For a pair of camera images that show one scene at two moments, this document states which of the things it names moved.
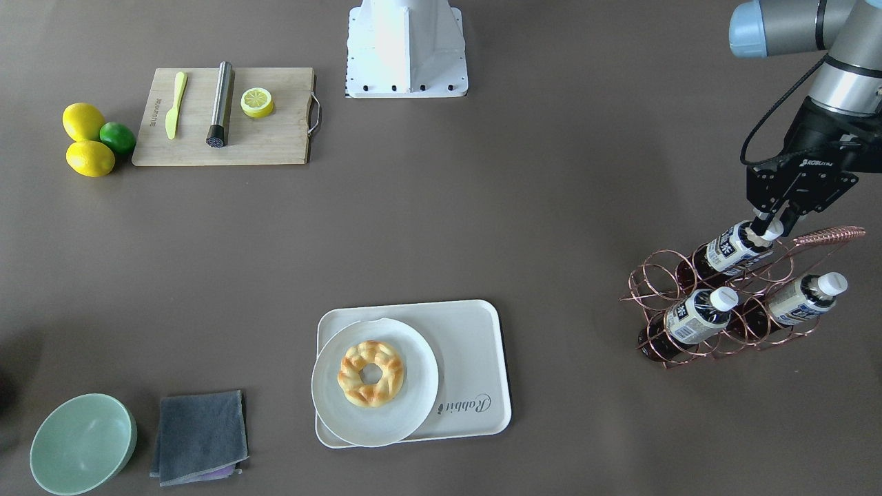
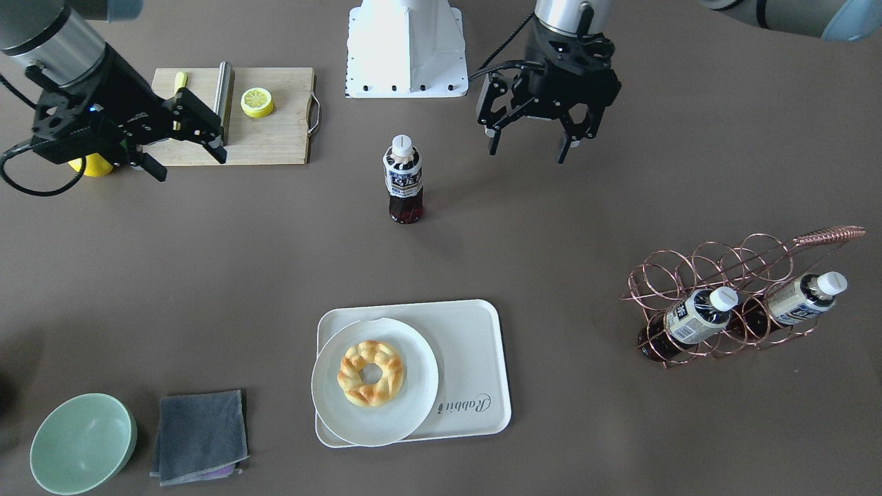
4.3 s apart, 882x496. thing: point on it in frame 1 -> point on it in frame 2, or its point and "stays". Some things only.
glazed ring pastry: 374,395 stays
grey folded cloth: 200,437 stays
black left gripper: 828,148 -> 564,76
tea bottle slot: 725,254 -> 402,164
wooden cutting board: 282,137 stays
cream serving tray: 466,338 stays
